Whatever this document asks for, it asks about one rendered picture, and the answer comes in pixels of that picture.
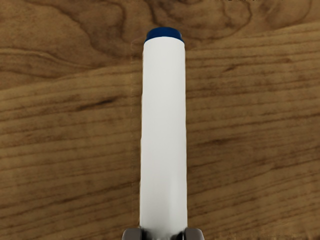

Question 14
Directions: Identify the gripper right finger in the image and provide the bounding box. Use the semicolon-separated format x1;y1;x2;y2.
182;227;205;240

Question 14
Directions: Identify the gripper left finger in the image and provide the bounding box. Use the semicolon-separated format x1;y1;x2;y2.
121;227;144;240

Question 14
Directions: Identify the white marker with blue cap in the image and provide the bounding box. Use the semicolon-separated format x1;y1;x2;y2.
138;26;189;240

